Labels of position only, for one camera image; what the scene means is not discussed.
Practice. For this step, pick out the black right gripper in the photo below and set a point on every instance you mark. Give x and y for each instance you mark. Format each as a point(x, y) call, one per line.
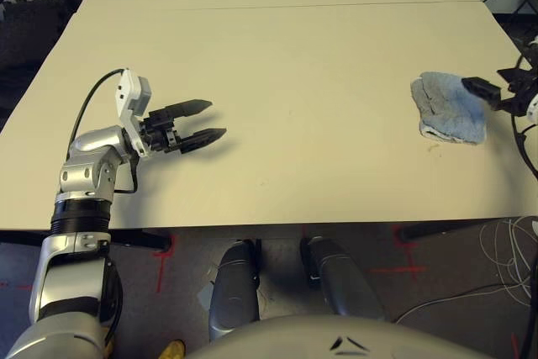
point(521, 96)

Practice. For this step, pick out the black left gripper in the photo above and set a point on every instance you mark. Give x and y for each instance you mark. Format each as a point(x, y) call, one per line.
point(161, 134)

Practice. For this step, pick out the light blue terry rag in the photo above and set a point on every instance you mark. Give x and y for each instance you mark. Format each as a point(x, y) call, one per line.
point(445, 107)

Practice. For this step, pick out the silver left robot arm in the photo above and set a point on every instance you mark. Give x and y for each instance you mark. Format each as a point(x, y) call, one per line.
point(92, 142)

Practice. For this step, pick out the black table foot bar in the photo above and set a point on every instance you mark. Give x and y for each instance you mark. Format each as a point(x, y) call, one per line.
point(147, 240)
point(424, 232)

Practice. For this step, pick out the grey left robot leg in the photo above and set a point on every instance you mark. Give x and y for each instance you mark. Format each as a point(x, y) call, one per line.
point(233, 291)

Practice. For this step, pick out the grey robot leg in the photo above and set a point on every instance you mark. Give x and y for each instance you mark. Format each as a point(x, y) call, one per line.
point(340, 279)
point(233, 291)

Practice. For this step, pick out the grey paper scrap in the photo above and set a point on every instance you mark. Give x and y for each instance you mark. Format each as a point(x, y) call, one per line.
point(207, 298)

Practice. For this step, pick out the black foam puzzle mat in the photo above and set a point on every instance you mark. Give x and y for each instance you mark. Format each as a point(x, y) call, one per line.
point(29, 27)

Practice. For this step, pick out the red floor tape cross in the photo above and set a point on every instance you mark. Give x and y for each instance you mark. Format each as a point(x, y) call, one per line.
point(409, 269)

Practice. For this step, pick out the grey right robot leg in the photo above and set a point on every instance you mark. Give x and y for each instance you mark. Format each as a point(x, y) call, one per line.
point(340, 279)

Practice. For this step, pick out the yellow rounded object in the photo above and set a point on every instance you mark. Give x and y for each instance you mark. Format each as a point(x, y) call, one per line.
point(174, 350)

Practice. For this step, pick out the grey robot torso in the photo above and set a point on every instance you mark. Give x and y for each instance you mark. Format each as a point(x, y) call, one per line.
point(336, 334)

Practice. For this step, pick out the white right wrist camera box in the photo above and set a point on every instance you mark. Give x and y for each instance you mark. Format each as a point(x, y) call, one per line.
point(534, 109)

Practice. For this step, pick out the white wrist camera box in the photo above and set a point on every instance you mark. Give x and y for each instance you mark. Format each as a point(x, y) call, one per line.
point(534, 109)
point(124, 94)

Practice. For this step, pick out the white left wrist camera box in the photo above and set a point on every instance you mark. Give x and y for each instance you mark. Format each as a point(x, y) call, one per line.
point(124, 94)

